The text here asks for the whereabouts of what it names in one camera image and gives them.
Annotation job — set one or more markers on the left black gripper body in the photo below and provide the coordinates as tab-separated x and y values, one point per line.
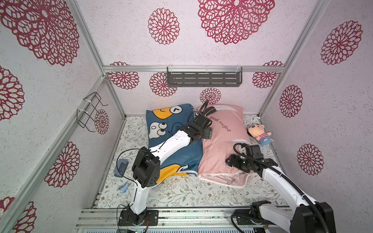
206	134

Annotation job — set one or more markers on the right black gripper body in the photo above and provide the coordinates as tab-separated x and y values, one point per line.
234	161

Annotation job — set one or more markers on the pink good night pillow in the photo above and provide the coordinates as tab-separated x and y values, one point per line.
228	128

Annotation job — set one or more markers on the blue cartoon pillow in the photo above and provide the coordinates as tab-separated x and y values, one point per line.
179	156

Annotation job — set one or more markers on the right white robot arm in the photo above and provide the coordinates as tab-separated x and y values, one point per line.
307	216

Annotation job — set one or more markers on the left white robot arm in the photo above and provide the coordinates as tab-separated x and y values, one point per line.
146	167

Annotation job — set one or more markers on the small plush doll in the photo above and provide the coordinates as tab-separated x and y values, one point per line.
258	132

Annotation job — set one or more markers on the blue grey phone holder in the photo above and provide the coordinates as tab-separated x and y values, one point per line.
120	168

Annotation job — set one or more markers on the small blue clip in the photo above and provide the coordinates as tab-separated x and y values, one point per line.
123	188

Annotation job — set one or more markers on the floral bed sheet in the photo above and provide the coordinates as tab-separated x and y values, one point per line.
177	191

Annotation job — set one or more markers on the grey wall shelf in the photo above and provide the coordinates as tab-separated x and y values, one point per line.
203	79

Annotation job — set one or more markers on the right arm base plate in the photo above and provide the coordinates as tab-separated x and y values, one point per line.
245	217

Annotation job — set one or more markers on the black wire wall rack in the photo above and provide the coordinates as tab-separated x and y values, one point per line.
93	117

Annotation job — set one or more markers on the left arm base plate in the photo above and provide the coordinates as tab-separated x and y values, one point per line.
137	218

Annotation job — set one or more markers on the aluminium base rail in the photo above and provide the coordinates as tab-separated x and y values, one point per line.
169	220

